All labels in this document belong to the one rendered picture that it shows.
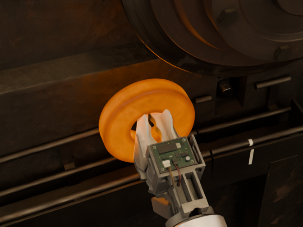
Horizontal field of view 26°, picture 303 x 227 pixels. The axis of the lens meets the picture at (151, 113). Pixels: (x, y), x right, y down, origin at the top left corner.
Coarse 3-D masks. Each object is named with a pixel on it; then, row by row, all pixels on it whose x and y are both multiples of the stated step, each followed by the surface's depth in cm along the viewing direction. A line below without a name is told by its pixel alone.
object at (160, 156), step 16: (160, 144) 93; (176, 144) 93; (192, 144) 95; (160, 160) 92; (176, 160) 92; (192, 160) 92; (160, 176) 91; (176, 176) 91; (192, 176) 92; (160, 192) 96; (176, 192) 91; (192, 192) 92; (176, 208) 94; (192, 208) 89; (208, 208) 91; (176, 224) 90
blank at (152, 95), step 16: (144, 80) 101; (160, 80) 101; (128, 96) 99; (144, 96) 99; (160, 96) 100; (176, 96) 101; (112, 112) 99; (128, 112) 100; (144, 112) 101; (160, 112) 102; (176, 112) 103; (192, 112) 105; (112, 128) 101; (128, 128) 102; (176, 128) 106; (112, 144) 103; (128, 144) 104; (128, 160) 107
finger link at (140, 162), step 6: (138, 138) 100; (138, 144) 100; (138, 150) 99; (138, 156) 99; (138, 162) 98; (144, 162) 98; (138, 168) 98; (144, 168) 98; (144, 174) 98; (144, 180) 98
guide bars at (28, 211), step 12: (276, 132) 118; (288, 132) 119; (300, 132) 122; (240, 144) 117; (204, 156) 115; (120, 180) 112; (132, 180) 113; (84, 192) 111; (96, 192) 112; (48, 204) 110; (60, 204) 111; (12, 216) 109; (24, 216) 110
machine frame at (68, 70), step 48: (0, 0) 98; (48, 0) 101; (96, 0) 104; (0, 48) 104; (48, 48) 107; (96, 48) 110; (144, 48) 111; (0, 96) 103; (48, 96) 106; (96, 96) 110; (192, 96) 118; (240, 96) 125; (288, 96) 127; (0, 144) 110; (96, 144) 118; (240, 192) 144
